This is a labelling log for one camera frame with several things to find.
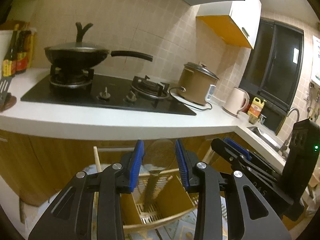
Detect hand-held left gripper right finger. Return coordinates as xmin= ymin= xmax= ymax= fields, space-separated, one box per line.
xmin=175 ymin=139 xmax=292 ymax=240

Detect dark sauce bottle yellow label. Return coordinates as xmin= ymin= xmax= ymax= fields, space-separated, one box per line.
xmin=2 ymin=24 xmax=19 ymax=77

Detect brown rice cooker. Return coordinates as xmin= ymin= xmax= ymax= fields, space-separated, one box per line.
xmin=177 ymin=62 xmax=220 ymax=106

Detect white countertop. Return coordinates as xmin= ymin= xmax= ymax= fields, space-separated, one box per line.
xmin=0 ymin=67 xmax=288 ymax=166

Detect black wok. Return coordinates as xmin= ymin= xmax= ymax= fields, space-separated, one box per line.
xmin=44 ymin=44 xmax=153 ymax=68

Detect white electric kettle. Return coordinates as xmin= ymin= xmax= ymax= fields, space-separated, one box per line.
xmin=222 ymin=87 xmax=250 ymax=117

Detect white and yellow wall cabinet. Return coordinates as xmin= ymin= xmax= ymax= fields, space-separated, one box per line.
xmin=196 ymin=0 xmax=262 ymax=50

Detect wok lid with forked handle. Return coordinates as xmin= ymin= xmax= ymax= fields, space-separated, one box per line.
xmin=45 ymin=22 xmax=110 ymax=53

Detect yellow oil bottle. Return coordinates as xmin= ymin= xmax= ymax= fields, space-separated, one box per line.
xmin=247 ymin=97 xmax=267 ymax=124

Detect black power cable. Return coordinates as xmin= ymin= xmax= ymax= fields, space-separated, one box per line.
xmin=169 ymin=87 xmax=213 ymax=111

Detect yellowish sauce bottle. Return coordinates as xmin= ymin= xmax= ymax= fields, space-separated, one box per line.
xmin=30 ymin=29 xmax=38 ymax=68

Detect wooden pull-out drawer rack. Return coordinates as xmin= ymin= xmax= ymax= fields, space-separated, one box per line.
xmin=93 ymin=166 xmax=227 ymax=234

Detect dark sauce bottle red label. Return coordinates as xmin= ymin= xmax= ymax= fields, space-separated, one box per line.
xmin=15 ymin=30 xmax=32 ymax=75

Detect wooden base cabinets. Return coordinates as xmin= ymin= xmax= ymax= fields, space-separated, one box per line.
xmin=0 ymin=129 xmax=253 ymax=207

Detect metal faucet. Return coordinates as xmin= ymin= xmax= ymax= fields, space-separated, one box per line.
xmin=279 ymin=107 xmax=300 ymax=158

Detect dark window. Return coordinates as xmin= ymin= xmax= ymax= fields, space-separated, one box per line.
xmin=239 ymin=17 xmax=304 ymax=136

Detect steel sink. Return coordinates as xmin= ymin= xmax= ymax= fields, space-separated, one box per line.
xmin=246 ymin=126 xmax=283 ymax=153

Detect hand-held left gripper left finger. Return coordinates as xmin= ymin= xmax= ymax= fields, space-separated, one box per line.
xmin=27 ymin=139 xmax=145 ymax=240

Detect black slotted spatula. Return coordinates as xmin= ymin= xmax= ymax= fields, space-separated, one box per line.
xmin=0 ymin=76 xmax=13 ymax=108

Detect brown spatula rest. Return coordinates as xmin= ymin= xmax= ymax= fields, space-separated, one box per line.
xmin=0 ymin=93 xmax=17 ymax=113

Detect wooden chopstick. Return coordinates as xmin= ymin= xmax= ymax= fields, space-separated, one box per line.
xmin=202 ymin=149 xmax=213 ymax=164
xmin=93 ymin=146 xmax=103 ymax=174

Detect black gas stove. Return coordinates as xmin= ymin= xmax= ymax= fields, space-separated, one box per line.
xmin=20 ymin=66 xmax=197 ymax=116

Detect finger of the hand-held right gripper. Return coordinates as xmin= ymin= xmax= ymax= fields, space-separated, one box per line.
xmin=223 ymin=137 xmax=252 ymax=160
xmin=211 ymin=137 xmax=248 ymax=172

